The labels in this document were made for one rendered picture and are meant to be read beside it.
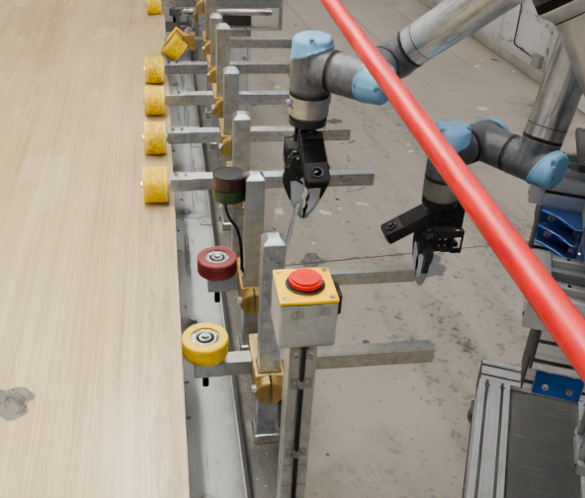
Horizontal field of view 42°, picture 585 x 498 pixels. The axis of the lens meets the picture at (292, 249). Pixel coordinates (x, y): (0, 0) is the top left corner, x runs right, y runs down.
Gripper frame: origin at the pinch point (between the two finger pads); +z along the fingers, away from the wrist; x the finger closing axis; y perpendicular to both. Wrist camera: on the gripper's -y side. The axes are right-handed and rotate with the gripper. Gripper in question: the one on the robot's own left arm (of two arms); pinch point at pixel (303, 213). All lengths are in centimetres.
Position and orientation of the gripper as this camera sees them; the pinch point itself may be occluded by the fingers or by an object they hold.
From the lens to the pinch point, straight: 152.4
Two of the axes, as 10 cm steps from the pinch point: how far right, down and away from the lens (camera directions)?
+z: -0.5, 8.4, 5.3
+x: -9.9, 0.4, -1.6
